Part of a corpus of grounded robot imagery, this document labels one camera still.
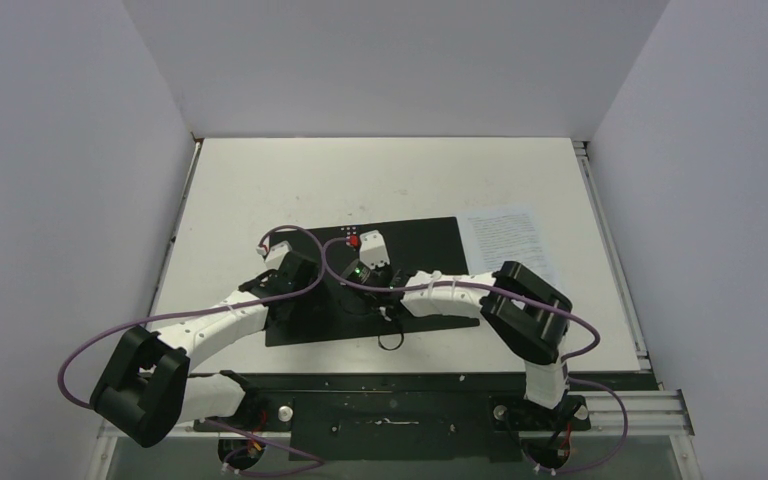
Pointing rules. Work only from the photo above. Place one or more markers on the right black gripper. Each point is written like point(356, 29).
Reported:
point(363, 291)

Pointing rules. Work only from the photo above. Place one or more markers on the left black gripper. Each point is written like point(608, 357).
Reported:
point(314, 279)

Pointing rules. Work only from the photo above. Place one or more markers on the cream and black file folder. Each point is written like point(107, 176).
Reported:
point(333, 312)

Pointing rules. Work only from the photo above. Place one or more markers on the printed white paper sheet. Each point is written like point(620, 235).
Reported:
point(492, 236)

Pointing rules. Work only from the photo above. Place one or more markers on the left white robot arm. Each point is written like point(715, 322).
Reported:
point(147, 386)

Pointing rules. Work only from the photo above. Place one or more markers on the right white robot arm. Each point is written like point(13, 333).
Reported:
point(521, 308)

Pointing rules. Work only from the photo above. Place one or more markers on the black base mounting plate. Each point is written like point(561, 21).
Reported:
point(431, 416)

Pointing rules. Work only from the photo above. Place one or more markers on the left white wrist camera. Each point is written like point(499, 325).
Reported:
point(274, 255)

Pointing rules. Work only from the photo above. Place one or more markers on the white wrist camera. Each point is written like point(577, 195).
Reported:
point(274, 255)
point(371, 247)

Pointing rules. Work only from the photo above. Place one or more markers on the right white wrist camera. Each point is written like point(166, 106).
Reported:
point(371, 247)

